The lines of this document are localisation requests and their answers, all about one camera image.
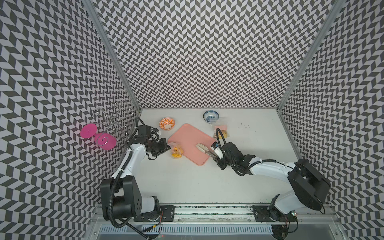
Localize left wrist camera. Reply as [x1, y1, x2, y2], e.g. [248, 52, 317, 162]
[151, 129, 162, 142]

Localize blue patterned small bowl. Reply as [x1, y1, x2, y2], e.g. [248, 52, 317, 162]
[203, 110, 220, 124]

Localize pink round disc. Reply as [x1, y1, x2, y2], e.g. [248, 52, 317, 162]
[80, 124, 98, 139]
[94, 133, 117, 151]

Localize pink round disc lower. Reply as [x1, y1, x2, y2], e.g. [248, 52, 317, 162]
[94, 133, 117, 151]

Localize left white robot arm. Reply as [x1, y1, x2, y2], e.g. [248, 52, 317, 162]
[100, 136, 171, 228]

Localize metal tongs white tips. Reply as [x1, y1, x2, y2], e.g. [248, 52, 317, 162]
[196, 143, 218, 159]

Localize wire spiral stand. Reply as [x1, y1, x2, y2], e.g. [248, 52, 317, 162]
[91, 101, 138, 146]

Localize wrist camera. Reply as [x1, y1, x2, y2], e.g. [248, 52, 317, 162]
[211, 142, 224, 160]
[151, 129, 162, 142]

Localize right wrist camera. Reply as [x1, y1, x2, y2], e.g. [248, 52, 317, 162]
[211, 142, 224, 160]

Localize pink plastic tray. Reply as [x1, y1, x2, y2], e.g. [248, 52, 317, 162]
[168, 124, 216, 166]

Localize pink round disc upper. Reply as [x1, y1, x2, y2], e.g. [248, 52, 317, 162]
[80, 124, 98, 139]

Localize orange patterned small bowl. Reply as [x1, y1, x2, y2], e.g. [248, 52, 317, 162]
[159, 117, 176, 131]

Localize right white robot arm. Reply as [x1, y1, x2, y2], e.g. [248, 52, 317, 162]
[212, 147, 331, 222]

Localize clear resealable bag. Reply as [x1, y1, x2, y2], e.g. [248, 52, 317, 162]
[168, 142, 184, 159]
[212, 117, 230, 138]

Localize metal base rail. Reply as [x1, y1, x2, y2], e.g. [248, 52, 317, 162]
[98, 203, 340, 236]

